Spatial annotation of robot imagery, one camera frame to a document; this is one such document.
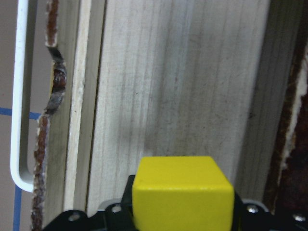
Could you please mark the yellow block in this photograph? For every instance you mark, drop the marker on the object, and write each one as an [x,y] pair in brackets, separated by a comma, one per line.
[181,193]

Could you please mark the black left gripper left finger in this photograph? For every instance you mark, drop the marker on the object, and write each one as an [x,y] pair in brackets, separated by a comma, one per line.
[114,215]

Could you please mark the white drawer handle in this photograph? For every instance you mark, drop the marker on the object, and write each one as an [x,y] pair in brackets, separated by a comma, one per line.
[22,76]

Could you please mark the light wooden drawer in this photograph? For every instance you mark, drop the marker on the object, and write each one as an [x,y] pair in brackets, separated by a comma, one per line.
[146,78]

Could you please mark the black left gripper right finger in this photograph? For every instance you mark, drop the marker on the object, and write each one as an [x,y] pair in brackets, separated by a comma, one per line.
[264,216]

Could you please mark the dark wooden drawer cabinet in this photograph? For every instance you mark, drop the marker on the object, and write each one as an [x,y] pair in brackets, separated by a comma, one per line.
[289,162]

